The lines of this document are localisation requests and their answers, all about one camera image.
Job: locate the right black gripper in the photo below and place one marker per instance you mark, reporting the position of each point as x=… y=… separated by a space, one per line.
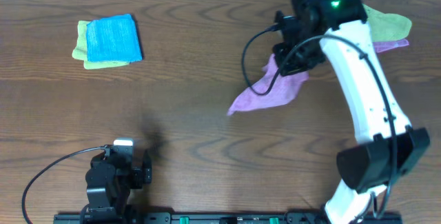
x=279 y=52

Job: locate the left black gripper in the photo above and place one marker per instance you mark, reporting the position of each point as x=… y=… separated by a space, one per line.
x=147 y=170

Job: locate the purple microfiber cloth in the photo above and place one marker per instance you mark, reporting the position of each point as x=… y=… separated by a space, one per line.
x=284 y=90

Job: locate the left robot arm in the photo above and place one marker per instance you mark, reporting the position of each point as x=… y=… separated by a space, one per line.
x=106 y=200

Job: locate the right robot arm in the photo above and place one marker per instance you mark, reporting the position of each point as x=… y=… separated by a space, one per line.
x=388 y=147

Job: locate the green crumpled cloth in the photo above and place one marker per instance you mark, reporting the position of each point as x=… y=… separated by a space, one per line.
x=387 y=26

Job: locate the green folded cloth under blue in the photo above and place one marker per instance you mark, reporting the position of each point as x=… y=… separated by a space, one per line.
x=80 y=52

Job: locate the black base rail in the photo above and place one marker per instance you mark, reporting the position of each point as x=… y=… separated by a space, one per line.
x=167 y=218

